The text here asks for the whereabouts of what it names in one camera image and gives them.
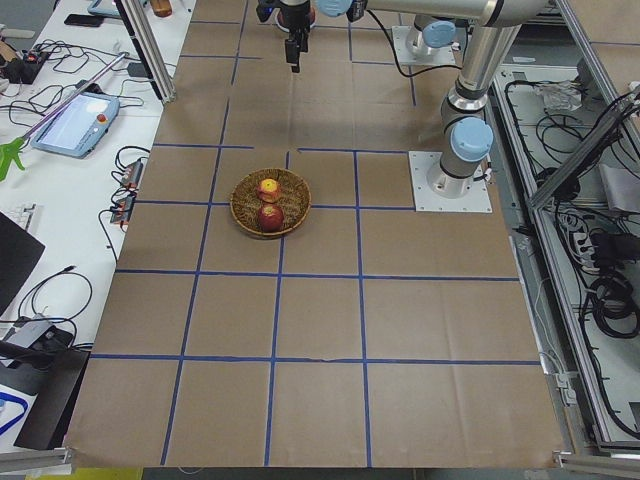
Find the dark red apple in basket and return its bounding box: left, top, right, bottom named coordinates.
left=258, top=203, right=285, bottom=233

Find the green handled reacher stick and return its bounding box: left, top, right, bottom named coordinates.
left=0, top=51, right=126, bottom=173

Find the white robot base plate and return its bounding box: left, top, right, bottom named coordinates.
left=408, top=151, right=493, bottom=214

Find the aluminium frame post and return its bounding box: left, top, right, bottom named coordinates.
left=116, top=0, right=176, bottom=104

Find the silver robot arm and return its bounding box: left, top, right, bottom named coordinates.
left=316, top=1, right=546, bottom=199

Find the black laptop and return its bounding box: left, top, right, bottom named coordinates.
left=0, top=214, right=45, bottom=313

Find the yellowish red apple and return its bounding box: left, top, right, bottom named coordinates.
left=256, top=178, right=281, bottom=203

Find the woven wicker basket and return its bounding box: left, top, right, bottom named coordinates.
left=230, top=168, right=311, bottom=239

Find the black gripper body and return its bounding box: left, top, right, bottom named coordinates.
left=280, top=0, right=311, bottom=34

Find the blue teach pendant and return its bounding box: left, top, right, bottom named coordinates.
left=31, top=93, right=120, bottom=158

